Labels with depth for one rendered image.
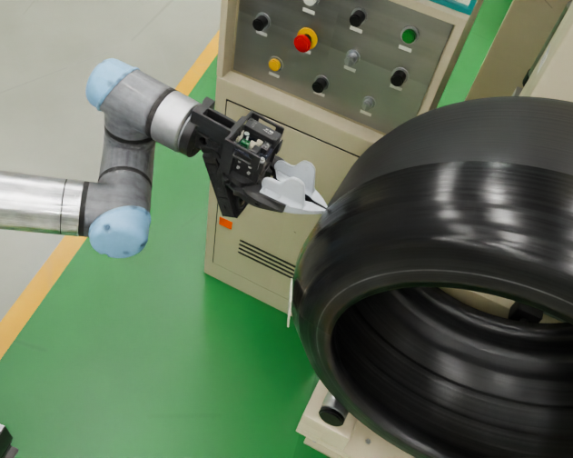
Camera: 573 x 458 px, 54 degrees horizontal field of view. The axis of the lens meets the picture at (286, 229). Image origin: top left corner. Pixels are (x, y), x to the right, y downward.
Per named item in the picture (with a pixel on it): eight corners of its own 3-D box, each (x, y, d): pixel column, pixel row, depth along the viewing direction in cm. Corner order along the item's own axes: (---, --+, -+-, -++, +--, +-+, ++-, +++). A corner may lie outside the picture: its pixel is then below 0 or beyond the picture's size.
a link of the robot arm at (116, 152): (95, 208, 83) (97, 154, 75) (103, 156, 90) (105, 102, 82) (150, 213, 85) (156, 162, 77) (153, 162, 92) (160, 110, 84)
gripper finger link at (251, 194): (281, 213, 73) (222, 181, 74) (278, 220, 74) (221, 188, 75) (296, 191, 76) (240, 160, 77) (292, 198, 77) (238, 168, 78)
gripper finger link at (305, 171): (336, 188, 72) (274, 154, 73) (323, 215, 76) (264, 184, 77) (345, 174, 74) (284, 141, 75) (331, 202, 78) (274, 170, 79)
